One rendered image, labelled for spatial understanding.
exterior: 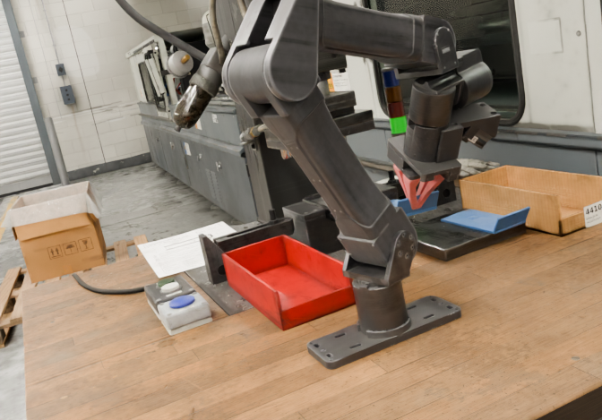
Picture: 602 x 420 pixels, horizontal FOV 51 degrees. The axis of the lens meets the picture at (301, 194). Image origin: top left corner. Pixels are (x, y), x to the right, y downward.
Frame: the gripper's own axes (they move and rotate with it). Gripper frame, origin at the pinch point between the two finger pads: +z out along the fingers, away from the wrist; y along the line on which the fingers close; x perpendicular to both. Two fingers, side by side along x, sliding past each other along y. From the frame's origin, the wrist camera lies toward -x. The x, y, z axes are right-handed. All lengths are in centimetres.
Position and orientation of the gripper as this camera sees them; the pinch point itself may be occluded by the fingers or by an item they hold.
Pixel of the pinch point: (416, 202)
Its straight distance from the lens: 97.3
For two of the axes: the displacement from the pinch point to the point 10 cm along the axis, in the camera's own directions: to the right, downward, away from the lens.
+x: -9.2, 2.1, -3.2
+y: -3.8, -5.5, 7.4
